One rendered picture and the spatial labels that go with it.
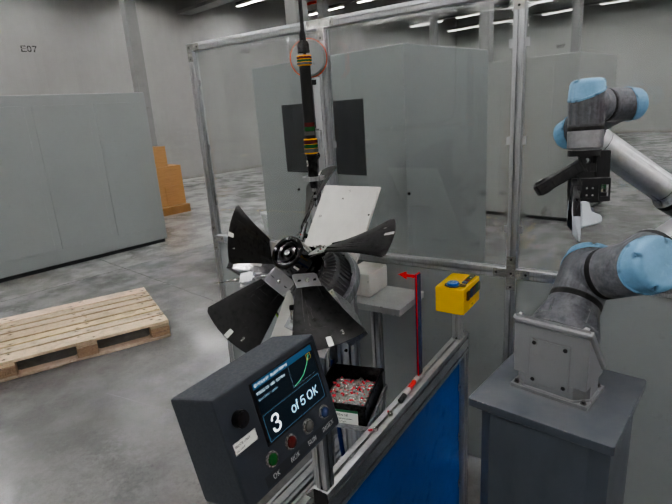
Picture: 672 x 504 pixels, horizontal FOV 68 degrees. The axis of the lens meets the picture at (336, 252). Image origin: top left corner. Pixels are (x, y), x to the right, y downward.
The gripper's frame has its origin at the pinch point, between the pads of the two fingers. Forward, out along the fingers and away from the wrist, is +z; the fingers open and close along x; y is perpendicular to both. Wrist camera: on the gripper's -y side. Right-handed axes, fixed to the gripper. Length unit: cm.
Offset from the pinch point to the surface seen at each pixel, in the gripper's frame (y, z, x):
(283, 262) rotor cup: -84, 12, 16
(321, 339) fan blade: -66, 31, 1
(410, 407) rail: -40, 50, 0
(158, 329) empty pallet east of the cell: -277, 108, 175
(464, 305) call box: -28, 29, 33
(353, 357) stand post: -76, 62, 56
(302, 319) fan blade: -73, 27, 4
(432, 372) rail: -36, 46, 16
